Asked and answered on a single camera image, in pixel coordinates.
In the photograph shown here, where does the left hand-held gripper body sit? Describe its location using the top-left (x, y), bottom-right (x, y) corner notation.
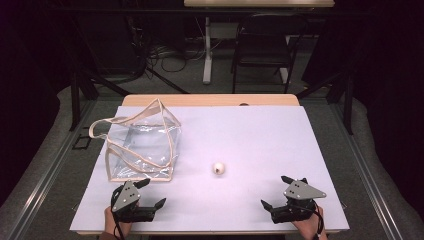
top-left (110, 180), bottom-right (158, 224)

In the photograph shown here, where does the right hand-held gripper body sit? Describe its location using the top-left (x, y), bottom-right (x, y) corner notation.
top-left (271, 180), bottom-right (327, 224)

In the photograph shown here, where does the clear bag with beige trim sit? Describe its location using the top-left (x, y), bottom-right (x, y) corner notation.
top-left (88, 97), bottom-right (183, 183)

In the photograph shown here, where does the person's left hand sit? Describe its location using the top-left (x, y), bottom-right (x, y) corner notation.
top-left (104, 206), bottom-right (133, 238)

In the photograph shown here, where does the person's right hand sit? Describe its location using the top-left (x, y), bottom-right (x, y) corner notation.
top-left (292, 205), bottom-right (330, 240)

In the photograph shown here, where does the white table mat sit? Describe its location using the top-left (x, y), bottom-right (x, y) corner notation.
top-left (69, 105), bottom-right (350, 233)

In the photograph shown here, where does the black metal stand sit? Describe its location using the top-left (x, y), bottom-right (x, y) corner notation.
top-left (296, 71), bottom-right (355, 136)
top-left (68, 63), bottom-right (101, 132)

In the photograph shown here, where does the wooden table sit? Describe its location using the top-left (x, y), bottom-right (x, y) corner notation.
top-left (76, 93), bottom-right (345, 236)

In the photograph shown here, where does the black folding chair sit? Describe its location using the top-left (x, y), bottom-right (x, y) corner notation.
top-left (230, 13), bottom-right (309, 94)

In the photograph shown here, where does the white-legged desk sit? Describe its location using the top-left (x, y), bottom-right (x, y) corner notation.
top-left (183, 0), bottom-right (335, 85)

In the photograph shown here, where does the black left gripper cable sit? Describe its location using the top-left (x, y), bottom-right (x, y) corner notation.
top-left (111, 187), bottom-right (127, 240)

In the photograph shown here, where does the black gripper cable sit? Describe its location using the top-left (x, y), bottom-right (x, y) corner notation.
top-left (111, 187), bottom-right (127, 240)
top-left (293, 203), bottom-right (325, 240)

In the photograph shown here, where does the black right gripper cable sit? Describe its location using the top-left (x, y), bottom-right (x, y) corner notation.
top-left (293, 203), bottom-right (325, 240)

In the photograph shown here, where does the aluminium floor rail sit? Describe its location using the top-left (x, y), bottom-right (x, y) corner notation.
top-left (328, 99), bottom-right (405, 240)
top-left (6, 99), bottom-right (98, 240)

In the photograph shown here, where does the tangle of floor cables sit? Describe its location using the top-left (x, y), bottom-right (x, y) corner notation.
top-left (146, 39), bottom-right (208, 73)

